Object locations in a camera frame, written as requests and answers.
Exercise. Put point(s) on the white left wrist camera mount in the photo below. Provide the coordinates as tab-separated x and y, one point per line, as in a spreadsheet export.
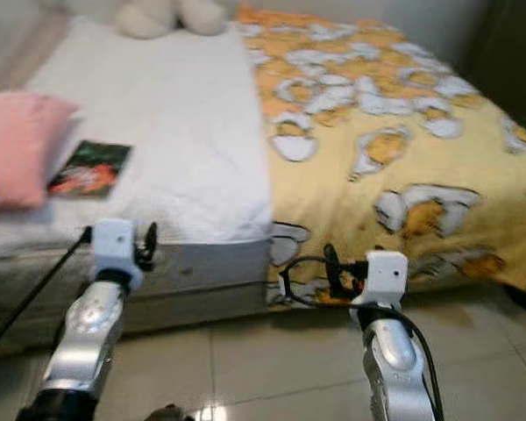
114	246

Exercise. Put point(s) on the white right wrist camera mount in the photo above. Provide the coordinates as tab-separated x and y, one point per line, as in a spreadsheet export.
386	279

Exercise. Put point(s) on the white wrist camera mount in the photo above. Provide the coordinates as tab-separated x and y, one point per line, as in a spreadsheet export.
386	279
114	246

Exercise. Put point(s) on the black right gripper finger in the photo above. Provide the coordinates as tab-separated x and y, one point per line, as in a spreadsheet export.
333	270

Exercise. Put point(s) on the grey white mattress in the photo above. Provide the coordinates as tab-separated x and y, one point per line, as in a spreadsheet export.
210	281

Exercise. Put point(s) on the white quilted mattress pad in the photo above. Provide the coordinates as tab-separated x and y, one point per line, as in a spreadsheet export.
193	114

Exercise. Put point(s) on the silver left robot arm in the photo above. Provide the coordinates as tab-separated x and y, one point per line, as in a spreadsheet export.
88	333

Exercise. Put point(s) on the dark furniture panel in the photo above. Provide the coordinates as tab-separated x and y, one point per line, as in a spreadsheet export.
508	53

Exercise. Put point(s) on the grey robot foot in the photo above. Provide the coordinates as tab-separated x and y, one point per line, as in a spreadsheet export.
173	414

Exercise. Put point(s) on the beige plush toy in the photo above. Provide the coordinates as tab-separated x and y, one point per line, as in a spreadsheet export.
167	16

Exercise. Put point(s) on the yellow cartoon egg blanket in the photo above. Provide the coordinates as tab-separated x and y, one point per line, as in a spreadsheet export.
386	158

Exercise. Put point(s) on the pink pillow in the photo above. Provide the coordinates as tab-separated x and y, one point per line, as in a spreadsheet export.
22	149

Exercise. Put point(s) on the dark cover book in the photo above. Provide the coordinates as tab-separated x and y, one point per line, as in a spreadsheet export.
89	168

